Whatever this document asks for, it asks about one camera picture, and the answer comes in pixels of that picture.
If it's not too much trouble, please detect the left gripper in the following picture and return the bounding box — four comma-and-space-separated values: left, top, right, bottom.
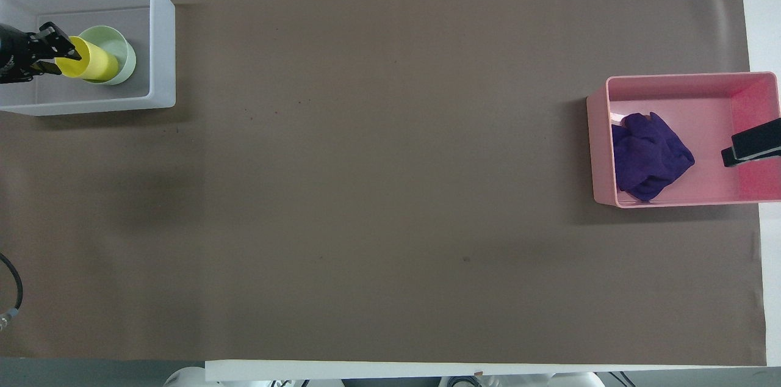
0, 21, 82, 84

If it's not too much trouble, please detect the yellow plastic cup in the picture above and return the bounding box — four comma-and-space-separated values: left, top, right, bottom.
55, 36, 120, 83

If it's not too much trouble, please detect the pink plastic box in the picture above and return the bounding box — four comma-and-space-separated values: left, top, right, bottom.
586, 71, 781, 209

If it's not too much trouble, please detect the white translucent plastic box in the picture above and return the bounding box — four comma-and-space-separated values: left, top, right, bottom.
0, 0, 177, 117

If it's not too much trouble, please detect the light green plastic cup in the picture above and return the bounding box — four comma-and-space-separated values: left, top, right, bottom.
78, 25, 137, 86

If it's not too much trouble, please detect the purple cloth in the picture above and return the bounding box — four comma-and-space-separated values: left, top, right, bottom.
611, 112, 696, 203

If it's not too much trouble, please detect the black cable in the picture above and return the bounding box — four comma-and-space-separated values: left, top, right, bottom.
0, 252, 24, 331

